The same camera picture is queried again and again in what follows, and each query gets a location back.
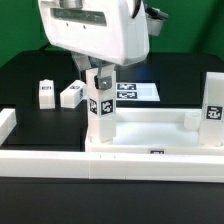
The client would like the fiducial marker sheet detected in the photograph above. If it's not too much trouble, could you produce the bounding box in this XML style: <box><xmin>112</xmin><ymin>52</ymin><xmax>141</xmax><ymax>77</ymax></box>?
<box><xmin>116</xmin><ymin>82</ymin><xmax>160</xmax><ymax>102</ymax></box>

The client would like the white desk top tray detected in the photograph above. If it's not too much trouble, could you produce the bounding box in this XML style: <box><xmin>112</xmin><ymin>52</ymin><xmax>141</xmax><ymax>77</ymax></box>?
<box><xmin>85</xmin><ymin>108</ymin><xmax>224</xmax><ymax>156</ymax></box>

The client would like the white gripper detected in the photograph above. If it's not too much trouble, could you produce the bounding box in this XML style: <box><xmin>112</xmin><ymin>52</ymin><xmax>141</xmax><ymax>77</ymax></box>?
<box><xmin>38</xmin><ymin>0</ymin><xmax>149</xmax><ymax>90</ymax></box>

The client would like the white front fence bar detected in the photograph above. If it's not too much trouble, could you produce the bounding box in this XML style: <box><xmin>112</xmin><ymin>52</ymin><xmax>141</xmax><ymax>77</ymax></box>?
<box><xmin>0</xmin><ymin>150</ymin><xmax>224</xmax><ymax>183</ymax></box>

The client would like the white left fence block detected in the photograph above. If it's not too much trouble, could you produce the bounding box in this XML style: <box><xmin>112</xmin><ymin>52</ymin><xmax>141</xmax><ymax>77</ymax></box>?
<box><xmin>0</xmin><ymin>108</ymin><xmax>17</xmax><ymax>146</ymax></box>

